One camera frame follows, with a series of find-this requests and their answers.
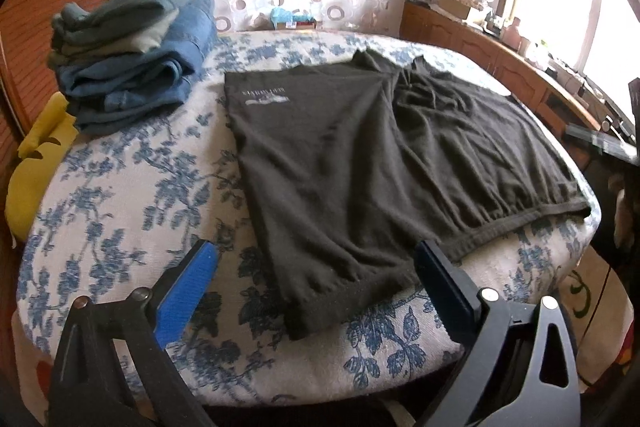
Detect black pants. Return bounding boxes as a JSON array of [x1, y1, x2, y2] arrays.
[[224, 49, 590, 340]]

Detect wooden sideboard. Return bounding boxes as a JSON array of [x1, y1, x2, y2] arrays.
[[399, 1, 600, 169]]

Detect blue floral bed cover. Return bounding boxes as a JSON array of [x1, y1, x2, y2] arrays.
[[15, 29, 601, 408]]

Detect cardboard box on sideboard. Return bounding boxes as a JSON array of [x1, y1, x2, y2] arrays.
[[437, 0, 476, 20]]

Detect blue jeans stack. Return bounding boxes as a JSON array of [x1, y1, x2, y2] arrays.
[[53, 0, 217, 135]]

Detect box with teal cloth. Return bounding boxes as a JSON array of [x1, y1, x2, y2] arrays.
[[269, 8, 318, 30]]

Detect wooden wardrobe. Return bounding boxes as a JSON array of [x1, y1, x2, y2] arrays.
[[0, 0, 117, 188]]

